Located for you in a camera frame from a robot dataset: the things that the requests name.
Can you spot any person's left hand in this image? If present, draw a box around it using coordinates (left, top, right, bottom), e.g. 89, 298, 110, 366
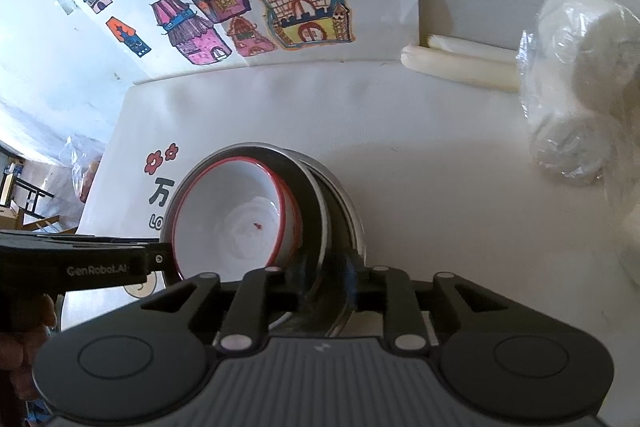
0, 296, 58, 408

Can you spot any crumpled clear plastic bag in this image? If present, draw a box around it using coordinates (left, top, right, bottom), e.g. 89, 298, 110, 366
62, 134, 108, 205

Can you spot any printed cream table cloth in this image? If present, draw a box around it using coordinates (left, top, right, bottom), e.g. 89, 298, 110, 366
60, 59, 640, 338

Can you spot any large steel plate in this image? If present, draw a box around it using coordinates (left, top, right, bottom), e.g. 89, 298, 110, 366
300, 154, 367, 340
280, 149, 353, 338

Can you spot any deep steel bowl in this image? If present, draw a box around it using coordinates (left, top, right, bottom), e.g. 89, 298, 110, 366
161, 143, 332, 303

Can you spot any clear bag of white rolls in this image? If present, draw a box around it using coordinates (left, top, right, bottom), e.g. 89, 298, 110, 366
517, 0, 640, 283

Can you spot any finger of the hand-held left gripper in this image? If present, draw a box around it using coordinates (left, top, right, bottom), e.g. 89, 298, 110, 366
75, 234, 172, 282

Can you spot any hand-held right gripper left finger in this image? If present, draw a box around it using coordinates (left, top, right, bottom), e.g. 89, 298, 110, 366
141, 265, 307, 353

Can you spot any wooden furniture frame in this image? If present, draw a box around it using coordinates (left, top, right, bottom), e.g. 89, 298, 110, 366
0, 152, 56, 235

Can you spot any white red-rimmed ceramic bowl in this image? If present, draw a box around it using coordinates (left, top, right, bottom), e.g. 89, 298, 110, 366
171, 158, 305, 282
171, 158, 303, 280

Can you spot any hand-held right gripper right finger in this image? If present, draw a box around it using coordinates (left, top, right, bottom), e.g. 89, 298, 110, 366
349, 264, 512, 352

